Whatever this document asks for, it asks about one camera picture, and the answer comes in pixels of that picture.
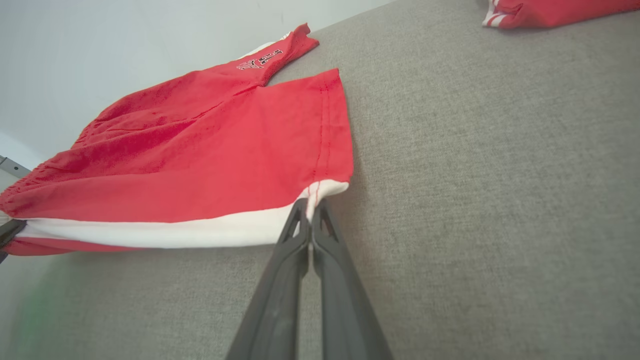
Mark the red jersey with number print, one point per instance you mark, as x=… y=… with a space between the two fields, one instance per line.
x=560 y=11

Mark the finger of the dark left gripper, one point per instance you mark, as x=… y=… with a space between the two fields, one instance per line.
x=3 y=256
x=11 y=231

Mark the dark narrow wall rail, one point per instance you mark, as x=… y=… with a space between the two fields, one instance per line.
x=14 y=168

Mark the grey fabric sofa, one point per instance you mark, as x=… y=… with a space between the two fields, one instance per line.
x=475 y=200

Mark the red shorts with white stripe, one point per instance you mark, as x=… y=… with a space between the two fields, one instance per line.
x=200 y=150

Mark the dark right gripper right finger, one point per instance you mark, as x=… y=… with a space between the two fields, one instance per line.
x=345 y=310

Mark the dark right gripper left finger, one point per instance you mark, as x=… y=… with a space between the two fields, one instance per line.
x=275 y=310

